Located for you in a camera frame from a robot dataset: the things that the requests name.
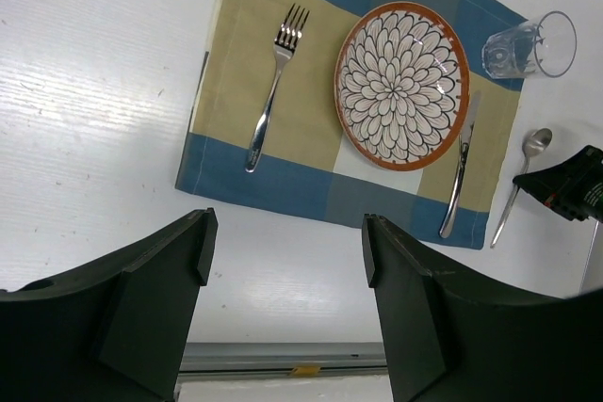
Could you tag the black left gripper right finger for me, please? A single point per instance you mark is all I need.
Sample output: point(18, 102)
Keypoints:
point(451, 333)

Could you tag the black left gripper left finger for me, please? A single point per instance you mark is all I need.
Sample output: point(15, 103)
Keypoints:
point(113, 329)

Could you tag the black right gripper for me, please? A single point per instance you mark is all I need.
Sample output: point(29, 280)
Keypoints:
point(572, 189)

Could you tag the silver knife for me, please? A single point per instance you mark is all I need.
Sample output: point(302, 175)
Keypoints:
point(464, 145)

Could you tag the clear plastic cup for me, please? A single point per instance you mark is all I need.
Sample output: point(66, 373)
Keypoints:
point(545, 46)

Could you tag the floral plate with orange rim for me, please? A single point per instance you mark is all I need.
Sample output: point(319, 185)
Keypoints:
point(401, 86)

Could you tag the blue and tan placemat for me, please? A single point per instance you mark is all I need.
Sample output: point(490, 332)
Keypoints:
point(308, 167)

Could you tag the aluminium rail front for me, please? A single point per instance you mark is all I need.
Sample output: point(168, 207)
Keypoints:
point(214, 358)

